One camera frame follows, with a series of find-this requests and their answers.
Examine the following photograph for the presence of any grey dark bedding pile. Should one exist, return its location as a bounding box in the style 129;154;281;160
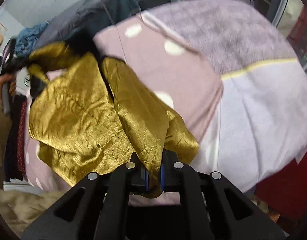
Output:
34;0;140;50

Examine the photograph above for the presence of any red cloth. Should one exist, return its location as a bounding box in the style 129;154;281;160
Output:
256;152;307;220

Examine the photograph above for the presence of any gold satin jacket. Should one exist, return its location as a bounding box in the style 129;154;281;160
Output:
28;42;199;197

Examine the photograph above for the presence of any blue denim garment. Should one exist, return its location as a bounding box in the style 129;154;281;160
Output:
15;21;49;57

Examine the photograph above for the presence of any person's left hand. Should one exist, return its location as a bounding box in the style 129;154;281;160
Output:
0;74;16;106

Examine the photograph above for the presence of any beige fuzzy garment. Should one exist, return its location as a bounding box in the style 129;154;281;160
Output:
0;103;64;237

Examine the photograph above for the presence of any dark red patterned garment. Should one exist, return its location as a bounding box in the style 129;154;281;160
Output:
3;94;27;182

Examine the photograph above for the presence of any pink polka dot bedsheet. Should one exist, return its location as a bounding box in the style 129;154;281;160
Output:
31;15;224;198

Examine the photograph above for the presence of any lilac textured blanket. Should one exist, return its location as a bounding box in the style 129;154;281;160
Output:
142;0;307;192

